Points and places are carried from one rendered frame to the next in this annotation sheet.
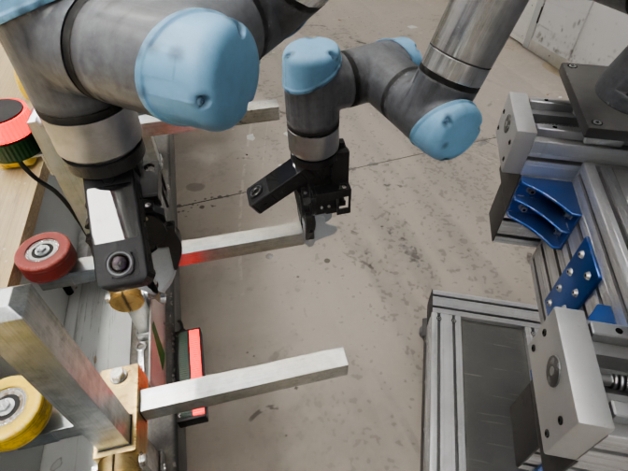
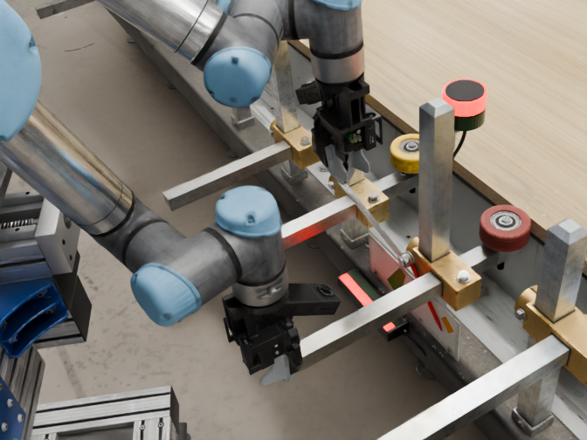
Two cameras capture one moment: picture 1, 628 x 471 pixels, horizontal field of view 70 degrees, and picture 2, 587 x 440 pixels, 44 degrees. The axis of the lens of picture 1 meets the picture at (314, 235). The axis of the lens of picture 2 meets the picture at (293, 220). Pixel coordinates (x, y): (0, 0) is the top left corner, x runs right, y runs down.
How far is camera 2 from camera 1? 1.25 m
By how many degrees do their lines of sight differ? 91
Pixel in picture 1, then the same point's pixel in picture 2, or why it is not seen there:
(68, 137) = not seen: hidden behind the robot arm
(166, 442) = (355, 254)
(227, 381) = (298, 223)
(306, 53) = (245, 189)
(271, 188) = (305, 285)
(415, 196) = not seen: outside the picture
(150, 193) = (324, 113)
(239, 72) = not seen: hidden behind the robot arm
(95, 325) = (521, 344)
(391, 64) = (163, 230)
